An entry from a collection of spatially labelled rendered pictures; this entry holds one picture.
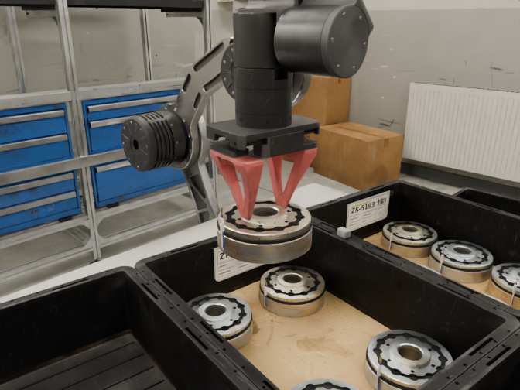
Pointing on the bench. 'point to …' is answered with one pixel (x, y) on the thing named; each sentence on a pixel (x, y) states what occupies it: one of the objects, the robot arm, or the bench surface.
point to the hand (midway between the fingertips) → (264, 206)
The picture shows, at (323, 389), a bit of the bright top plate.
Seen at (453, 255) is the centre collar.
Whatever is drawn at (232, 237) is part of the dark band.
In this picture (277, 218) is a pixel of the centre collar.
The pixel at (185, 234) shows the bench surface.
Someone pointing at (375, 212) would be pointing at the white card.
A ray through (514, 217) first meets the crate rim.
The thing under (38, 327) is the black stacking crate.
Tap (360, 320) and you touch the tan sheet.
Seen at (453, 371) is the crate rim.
